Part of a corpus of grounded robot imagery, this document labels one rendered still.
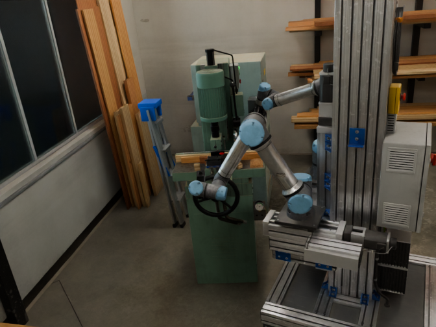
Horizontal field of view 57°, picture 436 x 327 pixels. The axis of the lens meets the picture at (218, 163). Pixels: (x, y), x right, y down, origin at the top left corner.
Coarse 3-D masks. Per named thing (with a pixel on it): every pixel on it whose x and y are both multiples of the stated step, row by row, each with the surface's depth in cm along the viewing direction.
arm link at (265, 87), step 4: (260, 84) 266; (264, 84) 266; (268, 84) 266; (260, 88) 265; (264, 88) 264; (268, 88) 264; (260, 92) 267; (264, 92) 266; (268, 92) 265; (260, 96) 269; (264, 96) 267; (260, 100) 271
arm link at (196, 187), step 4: (196, 180) 207; (192, 184) 204; (196, 184) 204; (200, 184) 203; (204, 184) 206; (188, 188) 205; (192, 188) 204; (196, 188) 203; (200, 188) 203; (204, 188) 205; (192, 192) 203; (196, 192) 203; (200, 192) 203; (200, 196) 207
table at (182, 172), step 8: (248, 160) 271; (176, 168) 269; (184, 168) 268; (192, 168) 267; (200, 168) 266; (248, 168) 259; (256, 168) 258; (264, 168) 257; (176, 176) 263; (184, 176) 263; (192, 176) 263; (232, 176) 261; (240, 176) 260; (248, 176) 260; (256, 176) 260
